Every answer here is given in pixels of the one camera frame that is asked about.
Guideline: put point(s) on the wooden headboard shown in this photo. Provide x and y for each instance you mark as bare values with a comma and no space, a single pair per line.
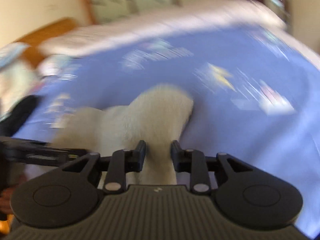
32,54

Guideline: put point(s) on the light grey sweatpants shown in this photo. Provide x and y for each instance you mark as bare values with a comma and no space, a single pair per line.
158,116

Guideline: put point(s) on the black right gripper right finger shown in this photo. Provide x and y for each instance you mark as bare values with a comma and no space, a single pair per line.
243,193

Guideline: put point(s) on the pastel patterned folded blanket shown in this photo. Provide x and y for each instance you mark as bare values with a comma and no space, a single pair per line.
17,76

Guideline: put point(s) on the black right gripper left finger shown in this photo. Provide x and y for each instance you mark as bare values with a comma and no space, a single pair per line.
71,192

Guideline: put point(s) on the blue patterned bed sheet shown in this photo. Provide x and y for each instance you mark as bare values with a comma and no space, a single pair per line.
255,97

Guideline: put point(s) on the light floral pillow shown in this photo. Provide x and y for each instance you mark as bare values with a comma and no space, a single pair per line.
53,65

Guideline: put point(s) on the black folded garment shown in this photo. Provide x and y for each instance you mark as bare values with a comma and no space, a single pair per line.
19,114

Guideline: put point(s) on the pale pink quilted comforter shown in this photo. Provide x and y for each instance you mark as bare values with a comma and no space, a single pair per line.
194,16

